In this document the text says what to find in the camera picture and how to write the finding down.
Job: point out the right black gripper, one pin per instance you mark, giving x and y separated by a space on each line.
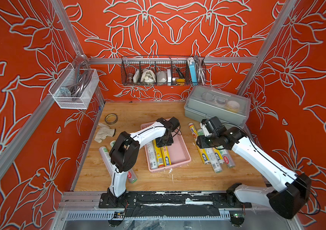
200 142

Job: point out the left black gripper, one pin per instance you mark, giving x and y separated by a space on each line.
160 144

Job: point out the pink plastic basket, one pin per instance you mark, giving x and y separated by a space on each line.
178 152

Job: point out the yellow wrap roll long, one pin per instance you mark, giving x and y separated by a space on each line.
159 155

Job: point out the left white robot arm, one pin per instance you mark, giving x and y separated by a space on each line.
125 151

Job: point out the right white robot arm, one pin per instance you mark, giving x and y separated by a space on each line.
288 192

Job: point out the white wrap roll red label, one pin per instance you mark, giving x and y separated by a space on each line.
131 176

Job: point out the white green 300 wrap roll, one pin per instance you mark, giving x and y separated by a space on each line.
106 159

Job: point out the grey plastic toolbox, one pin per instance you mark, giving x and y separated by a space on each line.
206 102

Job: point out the tape roll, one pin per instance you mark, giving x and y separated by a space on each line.
111 119

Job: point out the crumpled white cloth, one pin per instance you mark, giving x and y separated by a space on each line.
104 132

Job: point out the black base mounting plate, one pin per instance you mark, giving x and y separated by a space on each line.
159 198

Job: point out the black screwdriver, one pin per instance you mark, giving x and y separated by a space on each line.
181 76

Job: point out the black wire wall basket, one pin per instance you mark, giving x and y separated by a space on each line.
159 71

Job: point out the blue box in wire basket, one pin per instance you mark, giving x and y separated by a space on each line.
192 68

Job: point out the clear plastic wall bin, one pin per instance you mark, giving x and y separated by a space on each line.
75 89

